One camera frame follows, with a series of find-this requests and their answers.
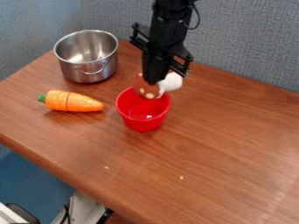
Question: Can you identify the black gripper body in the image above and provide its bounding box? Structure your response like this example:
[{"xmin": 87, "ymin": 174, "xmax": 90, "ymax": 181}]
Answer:
[{"xmin": 130, "ymin": 11, "xmax": 194, "ymax": 77}]

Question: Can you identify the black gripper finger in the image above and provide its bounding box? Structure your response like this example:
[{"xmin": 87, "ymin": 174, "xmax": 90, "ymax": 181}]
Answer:
[{"xmin": 143, "ymin": 52, "xmax": 172, "ymax": 85}]

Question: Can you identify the brown white plush mushroom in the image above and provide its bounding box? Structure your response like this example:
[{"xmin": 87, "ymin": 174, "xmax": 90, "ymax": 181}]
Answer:
[{"xmin": 134, "ymin": 72, "xmax": 183, "ymax": 100}]

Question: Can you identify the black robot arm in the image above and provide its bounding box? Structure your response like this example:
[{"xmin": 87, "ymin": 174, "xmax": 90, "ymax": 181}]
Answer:
[{"xmin": 130, "ymin": 0, "xmax": 201, "ymax": 85}]

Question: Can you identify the red plastic bowl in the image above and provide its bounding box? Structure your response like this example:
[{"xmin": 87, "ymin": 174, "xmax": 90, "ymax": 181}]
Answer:
[{"xmin": 115, "ymin": 87, "xmax": 172, "ymax": 132}]

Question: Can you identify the stainless steel pot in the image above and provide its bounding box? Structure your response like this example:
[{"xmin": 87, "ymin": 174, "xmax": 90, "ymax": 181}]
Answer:
[{"xmin": 54, "ymin": 30, "xmax": 119, "ymax": 84}]

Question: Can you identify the orange toy carrot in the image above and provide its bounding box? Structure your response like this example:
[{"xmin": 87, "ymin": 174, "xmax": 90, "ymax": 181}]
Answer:
[{"xmin": 38, "ymin": 90, "xmax": 104, "ymax": 112}]

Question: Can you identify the white table leg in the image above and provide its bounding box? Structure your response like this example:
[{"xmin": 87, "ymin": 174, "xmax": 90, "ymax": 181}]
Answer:
[{"xmin": 51, "ymin": 191, "xmax": 107, "ymax": 224}]

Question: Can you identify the black white object corner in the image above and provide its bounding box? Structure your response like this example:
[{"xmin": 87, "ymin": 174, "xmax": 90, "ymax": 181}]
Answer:
[{"xmin": 0, "ymin": 202, "xmax": 42, "ymax": 224}]

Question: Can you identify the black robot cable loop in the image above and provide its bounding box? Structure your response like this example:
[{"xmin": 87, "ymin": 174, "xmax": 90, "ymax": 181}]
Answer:
[{"xmin": 183, "ymin": 3, "xmax": 202, "ymax": 31}]

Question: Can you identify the black cable under table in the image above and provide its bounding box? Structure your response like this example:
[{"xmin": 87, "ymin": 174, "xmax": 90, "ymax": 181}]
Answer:
[{"xmin": 59, "ymin": 196, "xmax": 74, "ymax": 224}]

